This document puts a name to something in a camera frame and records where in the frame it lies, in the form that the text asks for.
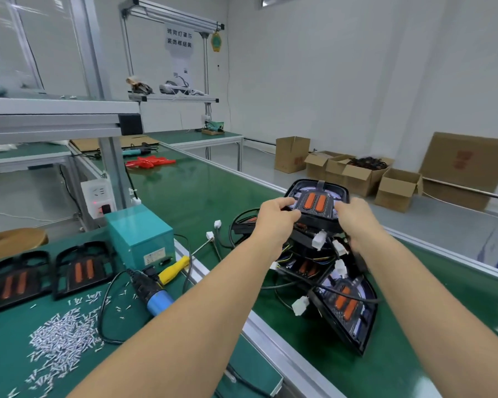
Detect teal power supply box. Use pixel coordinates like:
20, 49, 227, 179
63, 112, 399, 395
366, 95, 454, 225
106, 203, 177, 269

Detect white power strip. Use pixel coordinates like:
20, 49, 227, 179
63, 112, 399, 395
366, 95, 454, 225
81, 178, 117, 219

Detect flat brown cardboard sheet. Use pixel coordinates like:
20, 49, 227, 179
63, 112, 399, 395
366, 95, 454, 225
420, 132, 498, 211

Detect red tool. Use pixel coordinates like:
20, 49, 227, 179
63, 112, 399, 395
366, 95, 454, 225
124, 155, 177, 169

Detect yellow plug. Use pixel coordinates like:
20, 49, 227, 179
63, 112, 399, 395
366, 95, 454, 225
158, 254, 192, 285

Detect heap of small silver screws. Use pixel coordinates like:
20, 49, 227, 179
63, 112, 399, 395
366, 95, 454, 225
7, 292, 111, 398

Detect small green workbench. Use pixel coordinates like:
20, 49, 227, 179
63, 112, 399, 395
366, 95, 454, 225
0, 140, 71, 175

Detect person's right hand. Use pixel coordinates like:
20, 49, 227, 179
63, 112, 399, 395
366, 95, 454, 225
334, 197, 387, 254

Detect person's right forearm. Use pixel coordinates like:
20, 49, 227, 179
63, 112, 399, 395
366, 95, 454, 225
352, 232, 498, 398

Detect person's left hand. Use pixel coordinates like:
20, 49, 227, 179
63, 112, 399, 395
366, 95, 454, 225
251, 197, 302, 252

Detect person's left forearm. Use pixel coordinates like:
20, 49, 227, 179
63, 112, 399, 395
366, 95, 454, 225
66, 236, 285, 398

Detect aluminium shelf frame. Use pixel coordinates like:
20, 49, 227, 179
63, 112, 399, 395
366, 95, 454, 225
0, 0, 146, 211

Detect black cover orange strips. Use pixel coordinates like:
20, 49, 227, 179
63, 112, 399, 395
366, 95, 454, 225
0, 251, 53, 316
54, 242, 116, 297

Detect round brown wooden stool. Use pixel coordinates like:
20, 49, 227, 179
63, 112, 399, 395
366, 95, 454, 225
0, 228, 49, 264

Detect brown cardboard box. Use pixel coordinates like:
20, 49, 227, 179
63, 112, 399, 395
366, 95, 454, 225
304, 150, 355, 183
274, 135, 312, 173
375, 168, 423, 213
342, 155, 393, 197

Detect green workbench white legs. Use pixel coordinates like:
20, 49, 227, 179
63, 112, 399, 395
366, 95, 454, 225
145, 128, 243, 171

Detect blue black electric screwdriver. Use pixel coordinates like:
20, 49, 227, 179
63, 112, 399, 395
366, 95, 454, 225
128, 269, 177, 317

